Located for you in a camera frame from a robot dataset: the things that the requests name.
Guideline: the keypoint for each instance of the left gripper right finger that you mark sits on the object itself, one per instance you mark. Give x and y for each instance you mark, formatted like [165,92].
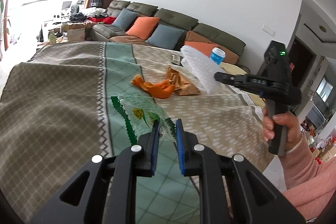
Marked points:
[231,189]

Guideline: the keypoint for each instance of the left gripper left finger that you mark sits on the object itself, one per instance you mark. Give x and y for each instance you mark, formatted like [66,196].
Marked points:
[103,190]

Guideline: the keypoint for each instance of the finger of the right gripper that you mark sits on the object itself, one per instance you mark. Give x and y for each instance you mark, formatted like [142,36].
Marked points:
[248,83]

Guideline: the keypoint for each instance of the brown foil snack bag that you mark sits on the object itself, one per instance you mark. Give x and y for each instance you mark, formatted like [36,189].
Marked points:
[183,86]

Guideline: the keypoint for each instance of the green clear snack wrapper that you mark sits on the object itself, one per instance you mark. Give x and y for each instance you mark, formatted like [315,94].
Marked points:
[139,114]

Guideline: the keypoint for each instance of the orange peel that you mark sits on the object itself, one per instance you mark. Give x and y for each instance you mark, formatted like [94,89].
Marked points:
[160,90]

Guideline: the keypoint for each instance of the pink right sleeve forearm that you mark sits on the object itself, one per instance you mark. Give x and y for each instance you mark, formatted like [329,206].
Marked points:
[309,185]

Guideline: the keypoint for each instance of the right hand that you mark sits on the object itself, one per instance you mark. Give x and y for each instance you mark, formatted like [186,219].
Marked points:
[285,119]

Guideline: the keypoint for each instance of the orange cushion near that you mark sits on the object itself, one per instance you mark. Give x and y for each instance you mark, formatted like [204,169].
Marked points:
[205,48]

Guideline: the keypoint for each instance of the orange cushion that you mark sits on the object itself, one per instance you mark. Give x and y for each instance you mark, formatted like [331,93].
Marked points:
[143,27]
[205,48]

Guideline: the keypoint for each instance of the patterned grey green table cloth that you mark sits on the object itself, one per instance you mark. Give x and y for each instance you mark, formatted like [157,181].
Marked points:
[56,113]

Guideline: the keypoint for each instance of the blue grey cushion near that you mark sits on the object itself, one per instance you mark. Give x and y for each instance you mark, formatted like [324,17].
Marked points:
[165,37]

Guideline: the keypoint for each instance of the blue grey cushion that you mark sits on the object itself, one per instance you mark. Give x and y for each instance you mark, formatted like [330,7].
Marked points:
[124,19]
[165,37]

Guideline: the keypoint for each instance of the orange cushion far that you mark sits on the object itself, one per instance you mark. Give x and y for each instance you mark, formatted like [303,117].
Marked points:
[143,27]

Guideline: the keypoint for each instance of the blue grey cushion far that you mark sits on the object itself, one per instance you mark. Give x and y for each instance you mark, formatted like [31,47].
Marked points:
[124,19]

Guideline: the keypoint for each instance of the green sofa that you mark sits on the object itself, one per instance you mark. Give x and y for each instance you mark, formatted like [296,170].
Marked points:
[194,31]

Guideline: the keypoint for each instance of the cluttered coffee table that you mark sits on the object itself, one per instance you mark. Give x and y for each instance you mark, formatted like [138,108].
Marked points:
[60,29]

